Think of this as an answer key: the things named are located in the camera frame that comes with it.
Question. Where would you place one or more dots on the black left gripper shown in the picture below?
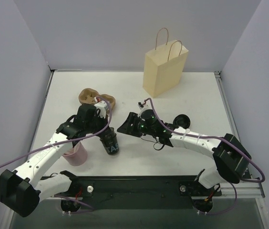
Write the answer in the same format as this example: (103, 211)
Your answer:
(100, 127)

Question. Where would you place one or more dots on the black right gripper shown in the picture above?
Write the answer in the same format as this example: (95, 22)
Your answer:
(132, 125)

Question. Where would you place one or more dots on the dark plastic cup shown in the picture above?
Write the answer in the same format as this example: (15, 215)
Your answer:
(109, 140)

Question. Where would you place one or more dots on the black cup lid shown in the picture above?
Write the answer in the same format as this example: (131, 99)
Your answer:
(182, 120)

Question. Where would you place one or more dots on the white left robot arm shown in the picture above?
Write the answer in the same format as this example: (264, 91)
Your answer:
(23, 188)

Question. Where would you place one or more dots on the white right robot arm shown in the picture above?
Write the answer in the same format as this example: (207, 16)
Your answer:
(230, 157)

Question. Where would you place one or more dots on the brown cardboard cup carrier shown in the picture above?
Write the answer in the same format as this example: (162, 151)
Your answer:
(88, 96)

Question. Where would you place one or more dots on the pink straw holder cup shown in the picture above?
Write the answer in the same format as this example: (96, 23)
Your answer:
(76, 156)

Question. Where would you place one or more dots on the beige paper bag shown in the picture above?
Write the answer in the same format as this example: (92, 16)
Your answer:
(163, 66)

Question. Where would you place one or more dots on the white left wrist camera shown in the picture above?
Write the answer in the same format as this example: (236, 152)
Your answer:
(102, 105)

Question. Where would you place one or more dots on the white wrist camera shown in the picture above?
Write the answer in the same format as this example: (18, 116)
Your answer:
(143, 106)
(102, 105)

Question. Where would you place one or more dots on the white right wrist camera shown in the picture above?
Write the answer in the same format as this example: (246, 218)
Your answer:
(143, 106)

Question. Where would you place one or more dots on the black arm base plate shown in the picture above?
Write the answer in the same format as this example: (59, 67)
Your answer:
(136, 192)

